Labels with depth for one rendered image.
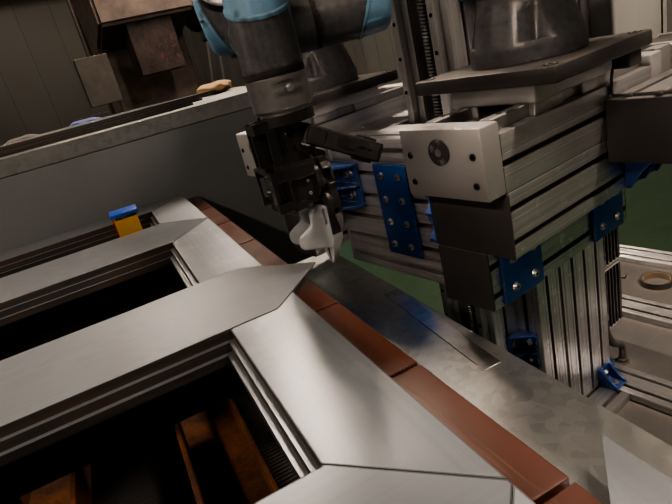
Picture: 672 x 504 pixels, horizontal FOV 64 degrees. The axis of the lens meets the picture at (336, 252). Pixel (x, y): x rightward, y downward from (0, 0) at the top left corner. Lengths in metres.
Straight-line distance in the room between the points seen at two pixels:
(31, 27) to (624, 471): 7.74
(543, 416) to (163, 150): 1.13
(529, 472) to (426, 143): 0.42
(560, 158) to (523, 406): 0.32
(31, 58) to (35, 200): 6.42
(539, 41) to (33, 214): 1.19
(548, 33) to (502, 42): 0.05
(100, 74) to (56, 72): 4.08
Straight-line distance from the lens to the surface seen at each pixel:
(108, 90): 3.82
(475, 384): 0.73
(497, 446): 0.43
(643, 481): 0.56
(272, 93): 0.65
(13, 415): 0.66
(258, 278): 0.74
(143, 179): 1.48
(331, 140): 0.68
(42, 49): 7.90
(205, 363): 0.63
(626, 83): 0.90
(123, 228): 1.27
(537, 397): 0.70
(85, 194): 1.48
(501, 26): 0.76
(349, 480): 0.39
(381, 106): 1.18
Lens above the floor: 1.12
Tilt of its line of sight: 21 degrees down
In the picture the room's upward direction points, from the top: 14 degrees counter-clockwise
